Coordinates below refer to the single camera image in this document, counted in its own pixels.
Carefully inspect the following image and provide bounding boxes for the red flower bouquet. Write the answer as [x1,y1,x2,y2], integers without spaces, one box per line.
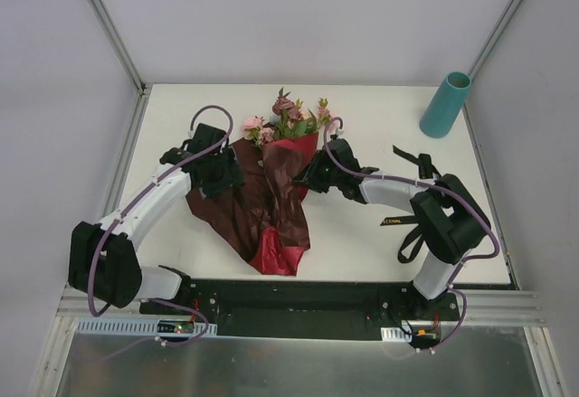
[186,90,334,277]

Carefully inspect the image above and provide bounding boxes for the black ribbon gold lettering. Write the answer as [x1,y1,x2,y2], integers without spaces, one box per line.
[377,145,447,263]

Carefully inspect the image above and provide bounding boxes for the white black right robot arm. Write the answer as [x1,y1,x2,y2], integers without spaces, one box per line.
[293,137,491,320]

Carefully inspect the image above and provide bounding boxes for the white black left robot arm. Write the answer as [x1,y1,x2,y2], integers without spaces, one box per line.
[68,124,244,315]

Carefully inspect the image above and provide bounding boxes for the teal cone vase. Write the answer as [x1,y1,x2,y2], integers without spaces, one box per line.
[419,71,471,138]

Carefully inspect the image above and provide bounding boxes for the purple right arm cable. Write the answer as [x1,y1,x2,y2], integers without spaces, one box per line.
[323,116,501,362]

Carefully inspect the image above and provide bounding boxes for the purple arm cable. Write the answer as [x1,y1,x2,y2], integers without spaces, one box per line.
[81,105,235,362]
[323,116,501,362]

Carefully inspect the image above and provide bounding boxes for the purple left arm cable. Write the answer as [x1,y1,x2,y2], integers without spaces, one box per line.
[81,105,235,362]

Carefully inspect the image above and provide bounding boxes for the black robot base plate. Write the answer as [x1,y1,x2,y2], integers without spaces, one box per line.
[138,279,470,338]

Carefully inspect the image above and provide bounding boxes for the white right cable duct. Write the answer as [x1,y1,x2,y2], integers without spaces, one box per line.
[381,326,413,344]

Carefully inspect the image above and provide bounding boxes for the white cable duct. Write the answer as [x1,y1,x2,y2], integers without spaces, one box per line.
[77,318,217,338]
[381,326,413,344]

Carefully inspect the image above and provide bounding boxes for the white left cable duct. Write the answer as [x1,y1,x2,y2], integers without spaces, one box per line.
[77,318,217,338]

